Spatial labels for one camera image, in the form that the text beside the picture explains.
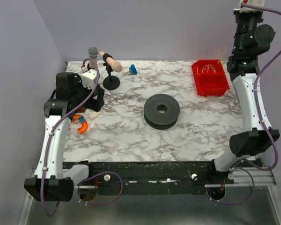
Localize black cable spool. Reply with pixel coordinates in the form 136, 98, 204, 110
144, 94, 180, 130

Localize yellow cable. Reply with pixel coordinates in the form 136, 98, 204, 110
213, 23, 235, 64

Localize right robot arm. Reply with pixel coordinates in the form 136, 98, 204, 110
213, 11, 280, 172

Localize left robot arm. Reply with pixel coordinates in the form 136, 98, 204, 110
24, 69, 104, 202

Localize white toy brick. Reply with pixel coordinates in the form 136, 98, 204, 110
89, 112, 101, 120

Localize brown wooden metronome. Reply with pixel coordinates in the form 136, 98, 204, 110
76, 107, 86, 113

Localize small blue toy block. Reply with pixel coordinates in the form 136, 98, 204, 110
79, 116, 85, 123

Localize orange curved track piece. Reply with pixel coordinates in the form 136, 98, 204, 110
71, 114, 89, 135

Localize pink wooden microphone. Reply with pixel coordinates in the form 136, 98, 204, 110
99, 51, 122, 73

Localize blue and white block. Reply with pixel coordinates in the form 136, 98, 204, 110
123, 64, 137, 75

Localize grey mesh microphone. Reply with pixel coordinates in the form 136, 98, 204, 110
88, 46, 98, 69

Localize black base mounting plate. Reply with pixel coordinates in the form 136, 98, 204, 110
81, 161, 234, 195

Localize red plastic bin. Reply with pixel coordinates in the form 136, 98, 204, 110
191, 60, 230, 97

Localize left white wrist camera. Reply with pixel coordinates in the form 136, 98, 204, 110
81, 69, 97, 90

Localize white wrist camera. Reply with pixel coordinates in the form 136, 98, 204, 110
239, 0, 266, 13
81, 69, 97, 90

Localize yellow cables in bin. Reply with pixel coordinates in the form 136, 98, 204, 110
195, 64, 220, 76

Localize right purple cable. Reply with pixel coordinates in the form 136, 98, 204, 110
205, 2, 281, 206

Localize aluminium frame rail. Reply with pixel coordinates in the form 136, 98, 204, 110
28, 166, 277, 188

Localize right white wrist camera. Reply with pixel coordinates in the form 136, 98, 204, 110
239, 0, 266, 13

